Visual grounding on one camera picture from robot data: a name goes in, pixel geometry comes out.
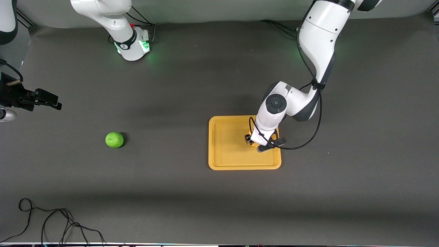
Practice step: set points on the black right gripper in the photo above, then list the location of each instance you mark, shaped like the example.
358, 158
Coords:
10, 93

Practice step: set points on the green lime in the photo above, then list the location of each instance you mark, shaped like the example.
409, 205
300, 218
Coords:
114, 140

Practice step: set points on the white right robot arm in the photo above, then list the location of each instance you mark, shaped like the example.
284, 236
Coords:
116, 20

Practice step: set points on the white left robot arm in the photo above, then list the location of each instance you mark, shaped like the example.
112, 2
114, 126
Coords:
319, 41

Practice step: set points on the yellow plastic tray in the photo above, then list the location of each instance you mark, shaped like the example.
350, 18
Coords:
229, 147

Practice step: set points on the dark grey table mat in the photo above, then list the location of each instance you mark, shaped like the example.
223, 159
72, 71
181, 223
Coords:
171, 85

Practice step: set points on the aluminium frame rail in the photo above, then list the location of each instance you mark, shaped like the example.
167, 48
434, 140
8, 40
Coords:
24, 17
436, 13

